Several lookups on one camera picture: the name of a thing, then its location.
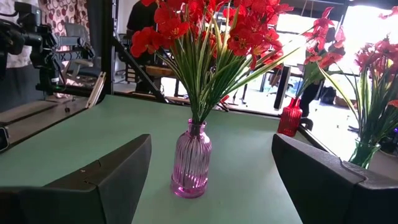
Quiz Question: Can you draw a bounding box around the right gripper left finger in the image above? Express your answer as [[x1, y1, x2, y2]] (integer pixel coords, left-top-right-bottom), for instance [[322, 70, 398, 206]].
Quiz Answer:
[[0, 133, 153, 224]]

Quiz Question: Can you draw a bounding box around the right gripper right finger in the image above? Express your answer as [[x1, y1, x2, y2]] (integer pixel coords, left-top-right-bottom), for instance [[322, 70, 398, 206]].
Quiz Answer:
[[271, 134, 398, 224]]

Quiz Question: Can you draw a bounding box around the red artificial flower bunch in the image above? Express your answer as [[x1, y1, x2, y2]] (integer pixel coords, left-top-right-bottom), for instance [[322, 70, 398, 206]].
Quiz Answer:
[[198, 0, 295, 125], [155, 0, 237, 125], [129, 0, 206, 125]]

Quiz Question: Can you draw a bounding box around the green glass vase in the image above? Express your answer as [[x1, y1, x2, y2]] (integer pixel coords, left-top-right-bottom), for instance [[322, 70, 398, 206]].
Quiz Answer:
[[348, 138, 382, 170]]

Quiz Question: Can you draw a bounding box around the red ribbed glass vase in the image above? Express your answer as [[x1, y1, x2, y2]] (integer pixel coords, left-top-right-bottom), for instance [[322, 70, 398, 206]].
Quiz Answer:
[[277, 96, 303, 138]]

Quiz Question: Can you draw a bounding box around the purple ribbed glass vase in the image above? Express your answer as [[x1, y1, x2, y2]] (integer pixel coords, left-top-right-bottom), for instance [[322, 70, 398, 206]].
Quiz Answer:
[[170, 118, 213, 199]]

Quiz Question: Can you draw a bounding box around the person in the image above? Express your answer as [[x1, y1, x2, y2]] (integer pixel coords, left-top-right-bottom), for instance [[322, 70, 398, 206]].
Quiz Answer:
[[0, 0, 41, 110], [126, 0, 165, 35]]

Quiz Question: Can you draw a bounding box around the patterned curtain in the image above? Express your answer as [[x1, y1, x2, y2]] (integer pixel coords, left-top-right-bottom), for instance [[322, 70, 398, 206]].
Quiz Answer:
[[39, 0, 91, 41]]

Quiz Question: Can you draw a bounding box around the small black table camera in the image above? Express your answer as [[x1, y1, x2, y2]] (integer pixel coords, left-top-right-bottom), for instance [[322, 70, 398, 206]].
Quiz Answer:
[[39, 67, 62, 93]]

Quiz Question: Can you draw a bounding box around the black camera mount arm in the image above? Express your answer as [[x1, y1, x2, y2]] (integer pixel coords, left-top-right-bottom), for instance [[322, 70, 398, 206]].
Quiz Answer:
[[0, 1, 63, 96]]

